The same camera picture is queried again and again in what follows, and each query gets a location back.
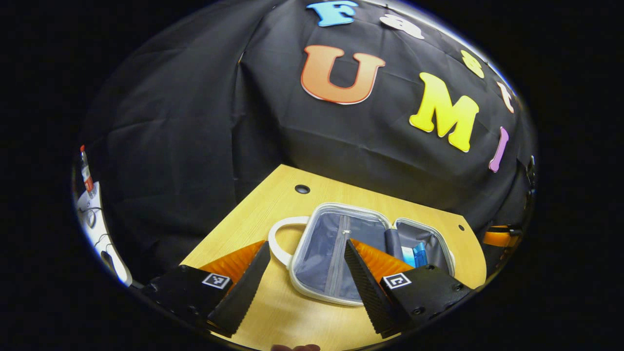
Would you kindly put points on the black backdrop cloth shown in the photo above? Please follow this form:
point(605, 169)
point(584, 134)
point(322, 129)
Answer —
point(195, 122)

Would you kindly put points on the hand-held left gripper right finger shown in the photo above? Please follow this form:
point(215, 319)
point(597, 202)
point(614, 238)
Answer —
point(368, 287)

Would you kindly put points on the dark grey tube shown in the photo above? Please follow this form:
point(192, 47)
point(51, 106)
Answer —
point(392, 243)

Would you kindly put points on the blue-capped teal bottle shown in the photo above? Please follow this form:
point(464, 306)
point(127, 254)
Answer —
point(420, 253)

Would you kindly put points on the red white bottle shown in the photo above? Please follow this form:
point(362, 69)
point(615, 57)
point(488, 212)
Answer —
point(87, 178)

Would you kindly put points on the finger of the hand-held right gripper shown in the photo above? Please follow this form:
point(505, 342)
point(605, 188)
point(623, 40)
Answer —
point(497, 238)

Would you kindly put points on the white side table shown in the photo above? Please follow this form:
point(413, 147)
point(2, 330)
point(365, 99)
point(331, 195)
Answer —
point(95, 219)

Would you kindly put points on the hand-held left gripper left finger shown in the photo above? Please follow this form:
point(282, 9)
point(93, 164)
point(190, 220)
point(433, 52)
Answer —
point(246, 287)

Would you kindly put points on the white suitcase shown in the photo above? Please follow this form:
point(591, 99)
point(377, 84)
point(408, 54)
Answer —
point(317, 253)

